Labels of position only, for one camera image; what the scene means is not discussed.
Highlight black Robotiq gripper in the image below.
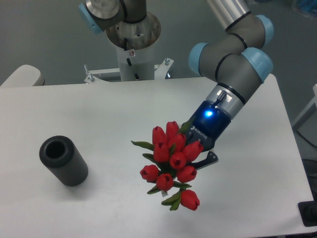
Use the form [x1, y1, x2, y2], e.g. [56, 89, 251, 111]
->
[185, 101, 231, 169]

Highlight red tulip bouquet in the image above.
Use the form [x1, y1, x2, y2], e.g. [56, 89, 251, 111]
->
[132, 119, 204, 211]

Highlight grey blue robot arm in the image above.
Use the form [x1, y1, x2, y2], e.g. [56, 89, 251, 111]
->
[79, 0, 274, 169]

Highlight white furniture at right edge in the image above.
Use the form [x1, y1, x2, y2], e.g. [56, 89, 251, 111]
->
[291, 84, 317, 148]

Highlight black device at table edge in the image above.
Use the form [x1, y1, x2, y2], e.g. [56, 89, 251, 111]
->
[298, 201, 317, 227]

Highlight dark grey ribbed vase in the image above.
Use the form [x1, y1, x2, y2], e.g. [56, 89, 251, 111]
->
[39, 135, 89, 186]

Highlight beige chair backrest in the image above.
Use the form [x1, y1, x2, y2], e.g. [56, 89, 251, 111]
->
[0, 64, 45, 88]

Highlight white metal base frame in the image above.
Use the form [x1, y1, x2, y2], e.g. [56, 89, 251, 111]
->
[84, 58, 174, 84]

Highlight black cable on pedestal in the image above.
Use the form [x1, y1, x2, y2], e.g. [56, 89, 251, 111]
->
[123, 37, 142, 81]

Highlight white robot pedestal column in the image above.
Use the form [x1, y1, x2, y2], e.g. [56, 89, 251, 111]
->
[106, 12, 162, 81]

